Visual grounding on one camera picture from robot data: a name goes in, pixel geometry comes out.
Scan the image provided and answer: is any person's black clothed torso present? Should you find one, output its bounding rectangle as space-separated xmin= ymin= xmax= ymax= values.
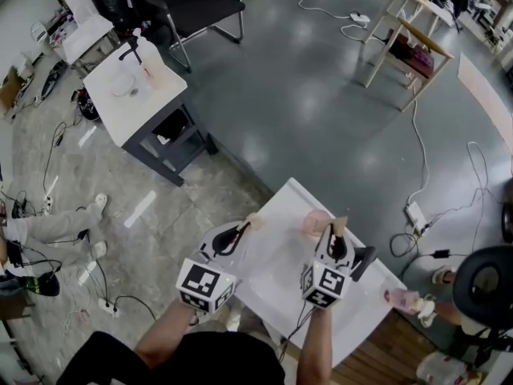
xmin=58 ymin=322 xmax=288 ymax=385

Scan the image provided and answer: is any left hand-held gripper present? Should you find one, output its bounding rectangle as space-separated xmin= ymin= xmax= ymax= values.
xmin=176 ymin=213 xmax=267 ymax=316

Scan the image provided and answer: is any light wooden chair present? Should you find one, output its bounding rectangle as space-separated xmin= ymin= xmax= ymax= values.
xmin=362 ymin=12 xmax=456 ymax=112

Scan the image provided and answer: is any white floor cable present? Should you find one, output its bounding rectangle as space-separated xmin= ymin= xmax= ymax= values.
xmin=406 ymin=94 xmax=430 ymax=206

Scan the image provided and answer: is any pink translucent cup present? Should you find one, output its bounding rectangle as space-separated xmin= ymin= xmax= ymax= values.
xmin=301 ymin=209 xmax=334 ymax=239

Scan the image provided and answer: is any white ceramic washbasin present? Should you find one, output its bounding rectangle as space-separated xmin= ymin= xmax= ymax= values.
xmin=230 ymin=176 xmax=406 ymax=369

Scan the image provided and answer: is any white basin on grey stand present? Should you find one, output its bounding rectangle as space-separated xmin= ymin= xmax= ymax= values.
xmin=82 ymin=40 xmax=220 ymax=188

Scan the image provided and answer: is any black mesh office chair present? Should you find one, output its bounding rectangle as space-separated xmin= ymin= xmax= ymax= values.
xmin=143 ymin=0 xmax=246 ymax=74

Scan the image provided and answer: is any pink pump lotion bottle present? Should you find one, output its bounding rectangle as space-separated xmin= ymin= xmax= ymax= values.
xmin=382 ymin=288 xmax=422 ymax=314

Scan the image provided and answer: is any clear red-label water bottle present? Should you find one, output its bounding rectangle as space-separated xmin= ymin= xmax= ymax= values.
xmin=415 ymin=351 xmax=484 ymax=385

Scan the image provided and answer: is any clear pump soap bottle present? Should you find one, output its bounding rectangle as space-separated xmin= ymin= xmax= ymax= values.
xmin=134 ymin=28 xmax=165 ymax=90

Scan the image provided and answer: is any brown cardboard box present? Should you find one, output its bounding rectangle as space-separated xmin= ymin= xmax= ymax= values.
xmin=0 ymin=66 xmax=27 ymax=111

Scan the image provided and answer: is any person's left forearm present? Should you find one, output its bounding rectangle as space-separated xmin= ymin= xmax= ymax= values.
xmin=134 ymin=297 xmax=201 ymax=371

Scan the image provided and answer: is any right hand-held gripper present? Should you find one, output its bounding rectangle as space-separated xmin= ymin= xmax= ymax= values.
xmin=300 ymin=216 xmax=356 ymax=310

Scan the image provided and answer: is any person's right forearm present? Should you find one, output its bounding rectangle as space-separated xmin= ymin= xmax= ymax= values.
xmin=299 ymin=307 xmax=333 ymax=385

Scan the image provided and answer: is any black basin faucet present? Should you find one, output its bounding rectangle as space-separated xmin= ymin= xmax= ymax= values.
xmin=119 ymin=40 xmax=143 ymax=66
xmin=349 ymin=245 xmax=378 ymax=283

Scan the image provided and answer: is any wooden plank platform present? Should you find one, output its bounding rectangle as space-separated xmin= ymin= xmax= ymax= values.
xmin=332 ymin=310 xmax=438 ymax=385

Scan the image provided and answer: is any person's left white shoe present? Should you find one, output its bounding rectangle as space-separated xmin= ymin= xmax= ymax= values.
xmin=225 ymin=305 xmax=242 ymax=332

